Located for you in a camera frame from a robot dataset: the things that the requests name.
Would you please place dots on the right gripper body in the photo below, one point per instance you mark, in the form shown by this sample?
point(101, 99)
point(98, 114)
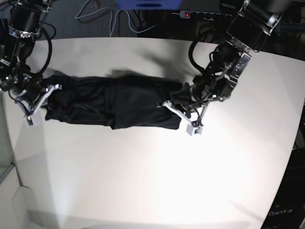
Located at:
point(33, 97)

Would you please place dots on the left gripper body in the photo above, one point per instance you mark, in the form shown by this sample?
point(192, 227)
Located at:
point(184, 104)

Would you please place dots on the dark long-sleeve T-shirt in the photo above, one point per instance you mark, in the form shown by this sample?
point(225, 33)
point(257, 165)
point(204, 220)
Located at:
point(119, 103)

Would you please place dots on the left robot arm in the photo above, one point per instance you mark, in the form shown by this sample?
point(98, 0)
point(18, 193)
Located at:
point(247, 33)

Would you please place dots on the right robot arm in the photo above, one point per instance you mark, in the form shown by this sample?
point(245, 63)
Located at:
point(18, 37)

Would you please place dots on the white power strip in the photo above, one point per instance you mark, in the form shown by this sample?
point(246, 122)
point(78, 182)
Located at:
point(205, 16)

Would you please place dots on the blue plastic box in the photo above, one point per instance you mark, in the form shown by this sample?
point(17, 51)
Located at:
point(148, 4)

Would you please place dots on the black OpenArm case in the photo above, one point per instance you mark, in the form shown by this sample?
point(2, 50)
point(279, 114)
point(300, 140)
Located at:
point(288, 208)

